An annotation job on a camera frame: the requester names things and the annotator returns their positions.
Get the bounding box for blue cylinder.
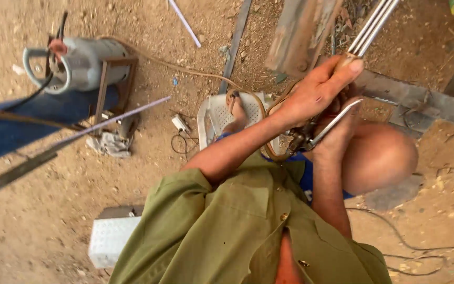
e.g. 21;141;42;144
0;84;120;169

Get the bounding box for brown metal cylinder stand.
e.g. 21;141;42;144
92;55;139;128

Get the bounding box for green shirt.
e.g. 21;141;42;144
108;149;393;284

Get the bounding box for dark flat metal strip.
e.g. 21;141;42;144
218;0;254;95

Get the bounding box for person's foot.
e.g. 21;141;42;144
223;94;252;135

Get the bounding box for long metal bar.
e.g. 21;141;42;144
0;96;172;203

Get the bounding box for thin black cable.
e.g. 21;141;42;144
170;130;201;155

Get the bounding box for metal gas cutting torch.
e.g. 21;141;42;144
264;0;402;163

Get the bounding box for white plastic pipe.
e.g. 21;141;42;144
167;0;203;49

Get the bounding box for red gas regulator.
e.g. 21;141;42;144
48;38;69;57

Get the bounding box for black ground cable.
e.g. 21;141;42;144
345;207;454;277

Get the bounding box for white patterned metal box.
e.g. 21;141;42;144
88;216;143;270

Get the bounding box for brown sandal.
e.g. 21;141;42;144
225;89;256;116

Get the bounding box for grey rag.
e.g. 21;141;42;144
85;131;133;159

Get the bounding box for black hose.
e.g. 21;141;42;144
2;11;69;112

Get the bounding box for person's bare knee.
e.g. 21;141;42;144
340;120;419;196

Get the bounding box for white plastic chair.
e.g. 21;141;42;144
197;91;281;155

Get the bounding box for rusty metal beam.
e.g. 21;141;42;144
264;0;344;78

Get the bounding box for person's left hand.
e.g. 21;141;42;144
277;54;365;128

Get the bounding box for person's right hand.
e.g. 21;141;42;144
307;84;364;162

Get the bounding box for grey gas cylinder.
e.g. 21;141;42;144
22;37;131;95

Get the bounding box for grey steel angle beam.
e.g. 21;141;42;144
354;69;454;132

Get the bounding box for flat grey stone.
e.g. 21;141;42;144
364;174;425;212

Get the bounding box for blue shorts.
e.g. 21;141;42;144
216;132;354;206

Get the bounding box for tan rubber hose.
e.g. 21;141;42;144
96;36;291;163

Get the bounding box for white power adapter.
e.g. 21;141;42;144
171;114;190;133

